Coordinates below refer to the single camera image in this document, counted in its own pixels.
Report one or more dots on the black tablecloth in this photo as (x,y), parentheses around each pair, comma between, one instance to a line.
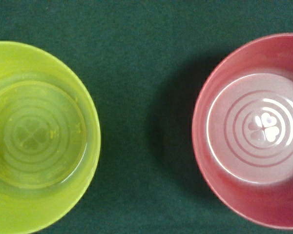
(144,63)

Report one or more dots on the red plastic bowl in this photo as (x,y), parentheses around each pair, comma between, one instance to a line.
(242,131)

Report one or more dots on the yellow plastic bowl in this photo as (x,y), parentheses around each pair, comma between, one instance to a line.
(50,139)

